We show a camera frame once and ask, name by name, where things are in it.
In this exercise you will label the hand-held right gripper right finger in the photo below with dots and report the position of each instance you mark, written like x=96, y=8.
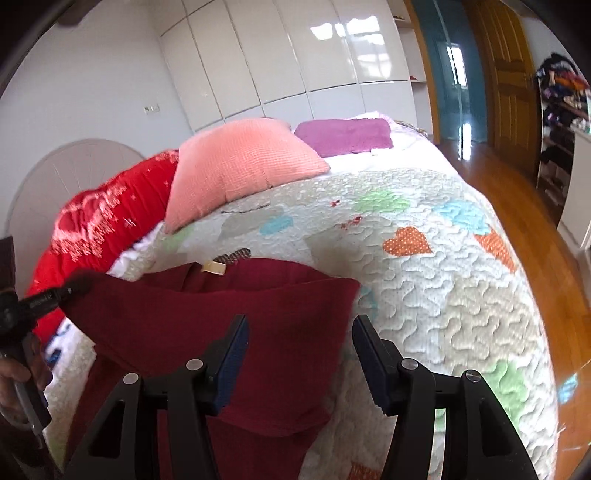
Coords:
x=376, y=369

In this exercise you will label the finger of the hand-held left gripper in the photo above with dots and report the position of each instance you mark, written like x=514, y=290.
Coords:
x=46, y=297

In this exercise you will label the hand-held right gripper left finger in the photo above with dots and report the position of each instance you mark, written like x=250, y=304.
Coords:
x=233, y=364

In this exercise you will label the dark red knit garment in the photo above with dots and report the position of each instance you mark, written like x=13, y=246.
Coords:
x=277, y=314

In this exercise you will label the person's left hand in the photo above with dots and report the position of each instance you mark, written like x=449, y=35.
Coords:
x=10, y=376

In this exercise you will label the blue printed white sheet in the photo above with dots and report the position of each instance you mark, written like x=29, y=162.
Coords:
x=60, y=346

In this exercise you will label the heart patterned quilt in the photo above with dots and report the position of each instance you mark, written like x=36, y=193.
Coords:
x=438, y=300

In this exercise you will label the round grey headboard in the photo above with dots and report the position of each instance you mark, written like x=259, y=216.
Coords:
x=55, y=180

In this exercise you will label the salmon pink pillow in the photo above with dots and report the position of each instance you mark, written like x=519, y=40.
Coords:
x=240, y=166

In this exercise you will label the white bed sheet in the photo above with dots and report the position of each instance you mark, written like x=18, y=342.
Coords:
x=360, y=162

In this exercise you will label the purple pillow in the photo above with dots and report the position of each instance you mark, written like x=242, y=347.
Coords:
x=346, y=136

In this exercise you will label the white cabinet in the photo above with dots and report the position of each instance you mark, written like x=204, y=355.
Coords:
x=577, y=194

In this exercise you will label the wooden door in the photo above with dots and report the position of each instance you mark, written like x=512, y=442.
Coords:
x=508, y=92

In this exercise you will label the white glossy wardrobe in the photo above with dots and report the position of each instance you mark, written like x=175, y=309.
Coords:
x=286, y=55

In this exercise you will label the open white shelf unit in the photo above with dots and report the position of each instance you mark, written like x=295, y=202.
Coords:
x=418, y=50

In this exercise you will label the white wall switch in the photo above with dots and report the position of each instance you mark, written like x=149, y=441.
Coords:
x=151, y=108

